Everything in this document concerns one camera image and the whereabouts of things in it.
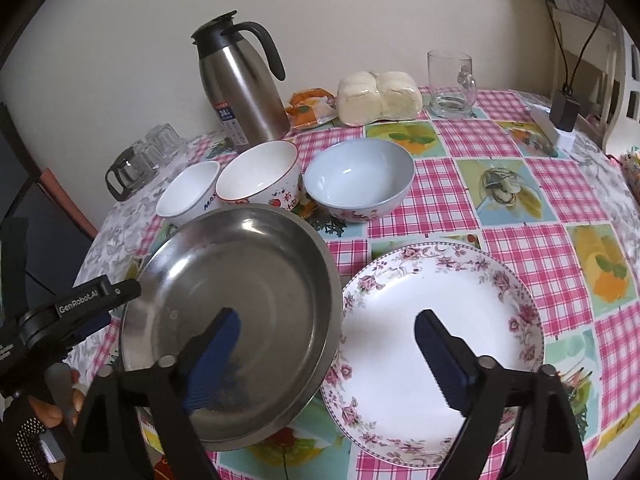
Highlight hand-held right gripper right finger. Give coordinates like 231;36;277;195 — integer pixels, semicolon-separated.
414;309;591;480

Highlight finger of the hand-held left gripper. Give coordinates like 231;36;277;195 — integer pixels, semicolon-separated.
52;279;142;335

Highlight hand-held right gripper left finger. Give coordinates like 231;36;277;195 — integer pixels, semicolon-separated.
62;307;242;480

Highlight white floral rim plate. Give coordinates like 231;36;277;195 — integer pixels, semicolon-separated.
320;241;546;470

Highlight steel basin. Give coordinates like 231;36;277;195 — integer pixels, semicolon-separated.
119;206;345;453

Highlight white bowl with red rim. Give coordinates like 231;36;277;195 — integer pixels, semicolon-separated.
215;140;305;211

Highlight person's left hand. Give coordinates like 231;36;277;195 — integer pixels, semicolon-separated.
0;384;90;480

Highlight dark brown-edged furniture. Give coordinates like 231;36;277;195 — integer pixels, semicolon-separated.
0;102;99;283

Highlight pink checkered tablecloth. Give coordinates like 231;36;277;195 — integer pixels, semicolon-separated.
132;85;640;480

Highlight glass coffee pot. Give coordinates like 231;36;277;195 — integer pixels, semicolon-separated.
105;141;161;202

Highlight small plain white bowl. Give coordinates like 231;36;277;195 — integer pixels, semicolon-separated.
156;161;222;227

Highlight white power strip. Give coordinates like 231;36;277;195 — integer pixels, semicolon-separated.
529;105;575;150

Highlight orange snack packet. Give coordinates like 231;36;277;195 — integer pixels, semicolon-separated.
284;87;338;130

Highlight stainless steel thermos jug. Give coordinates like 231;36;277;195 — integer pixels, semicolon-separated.
191;10;292;153

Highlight wrapped white bread pack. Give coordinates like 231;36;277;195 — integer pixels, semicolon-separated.
336;71;425;127

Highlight clear glass mug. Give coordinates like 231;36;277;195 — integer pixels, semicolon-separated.
426;50;482;120

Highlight black power adapter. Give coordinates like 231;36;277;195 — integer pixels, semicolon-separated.
549;89;581;133

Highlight white chair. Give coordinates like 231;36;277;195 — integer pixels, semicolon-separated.
590;20;640;156

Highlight black cable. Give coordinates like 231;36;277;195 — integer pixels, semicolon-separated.
544;2;608;95

